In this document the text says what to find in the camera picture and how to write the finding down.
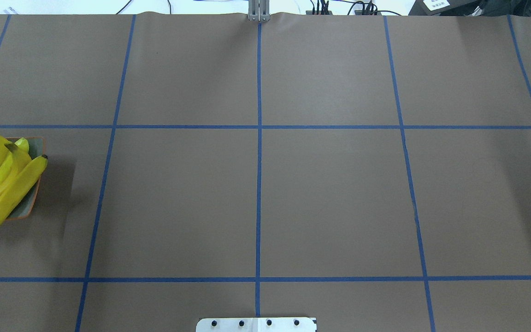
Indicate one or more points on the yellow curved banana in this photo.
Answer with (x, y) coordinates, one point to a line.
(16, 160)

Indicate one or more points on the square blue plate orange rim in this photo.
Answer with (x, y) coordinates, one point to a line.
(36, 148)

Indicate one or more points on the black connector box left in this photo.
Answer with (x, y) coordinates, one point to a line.
(319, 8)

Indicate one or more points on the black connector box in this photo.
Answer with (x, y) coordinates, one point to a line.
(319, 8)
(364, 8)

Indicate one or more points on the black connector box right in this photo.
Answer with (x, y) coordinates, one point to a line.
(364, 8)

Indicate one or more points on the aluminium frame post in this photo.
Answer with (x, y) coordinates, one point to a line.
(259, 11)

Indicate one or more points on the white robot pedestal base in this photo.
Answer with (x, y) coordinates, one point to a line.
(257, 324)

